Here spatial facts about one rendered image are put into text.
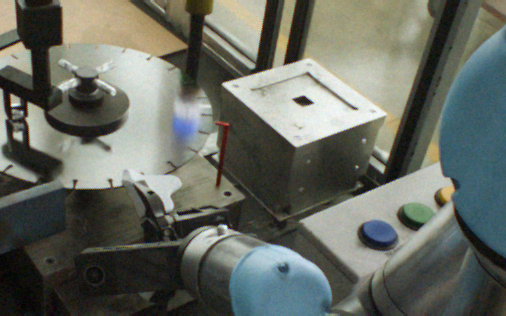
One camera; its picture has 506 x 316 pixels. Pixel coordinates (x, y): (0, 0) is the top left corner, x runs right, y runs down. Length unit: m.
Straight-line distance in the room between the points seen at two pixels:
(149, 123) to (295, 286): 0.44
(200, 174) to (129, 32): 0.59
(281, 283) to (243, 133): 0.59
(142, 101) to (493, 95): 0.71
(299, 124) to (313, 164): 0.06
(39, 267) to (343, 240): 0.37
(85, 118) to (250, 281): 0.43
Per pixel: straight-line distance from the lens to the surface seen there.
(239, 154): 1.17
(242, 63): 1.45
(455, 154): 0.37
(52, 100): 0.90
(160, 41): 1.56
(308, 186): 1.14
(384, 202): 1.00
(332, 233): 0.93
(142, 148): 0.93
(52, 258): 0.93
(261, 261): 0.60
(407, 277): 0.66
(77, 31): 1.58
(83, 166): 0.90
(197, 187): 1.03
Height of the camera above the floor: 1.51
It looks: 40 degrees down
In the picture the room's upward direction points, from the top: 7 degrees clockwise
